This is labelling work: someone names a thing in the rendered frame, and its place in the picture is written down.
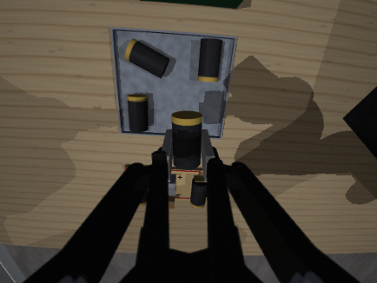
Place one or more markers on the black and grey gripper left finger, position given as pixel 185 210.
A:
pixel 86 256

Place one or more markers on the black battery with gold end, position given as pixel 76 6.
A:
pixel 209 59
pixel 144 199
pixel 187 139
pixel 146 58
pixel 198 194
pixel 138 112

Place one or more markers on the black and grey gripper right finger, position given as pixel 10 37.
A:
pixel 289 252

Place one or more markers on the green open box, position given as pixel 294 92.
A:
pixel 229 4

